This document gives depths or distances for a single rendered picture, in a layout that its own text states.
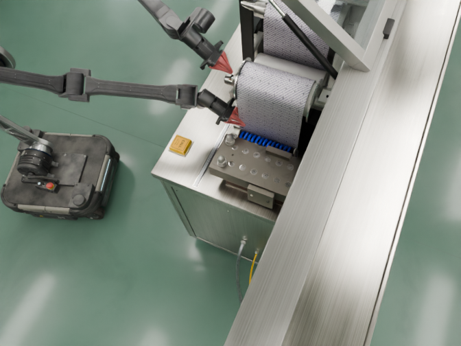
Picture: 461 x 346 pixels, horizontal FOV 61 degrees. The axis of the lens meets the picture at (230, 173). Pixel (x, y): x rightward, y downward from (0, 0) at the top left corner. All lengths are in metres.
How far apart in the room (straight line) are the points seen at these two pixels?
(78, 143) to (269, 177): 1.56
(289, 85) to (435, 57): 0.42
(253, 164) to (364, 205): 0.59
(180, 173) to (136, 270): 1.01
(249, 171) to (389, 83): 0.57
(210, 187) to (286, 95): 0.50
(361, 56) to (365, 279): 0.46
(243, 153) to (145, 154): 1.39
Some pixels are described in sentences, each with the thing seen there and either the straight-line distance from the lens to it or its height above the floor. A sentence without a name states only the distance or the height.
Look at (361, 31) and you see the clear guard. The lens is 0.92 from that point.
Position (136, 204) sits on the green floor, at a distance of 2.61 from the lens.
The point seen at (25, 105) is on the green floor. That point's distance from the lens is 3.40.
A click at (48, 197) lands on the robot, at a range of 2.57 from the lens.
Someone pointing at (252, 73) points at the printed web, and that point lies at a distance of 1.31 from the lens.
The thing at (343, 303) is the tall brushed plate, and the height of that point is 1.44.
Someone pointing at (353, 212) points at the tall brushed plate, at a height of 1.44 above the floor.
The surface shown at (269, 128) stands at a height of 1.10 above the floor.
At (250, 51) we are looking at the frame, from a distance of 1.69.
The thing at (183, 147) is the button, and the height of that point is 0.92.
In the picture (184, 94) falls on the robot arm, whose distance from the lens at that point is 1.42.
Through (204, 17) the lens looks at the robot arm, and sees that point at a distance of 1.37.
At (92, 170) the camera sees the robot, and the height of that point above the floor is 0.24.
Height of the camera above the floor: 2.30
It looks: 63 degrees down
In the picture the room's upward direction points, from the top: 9 degrees counter-clockwise
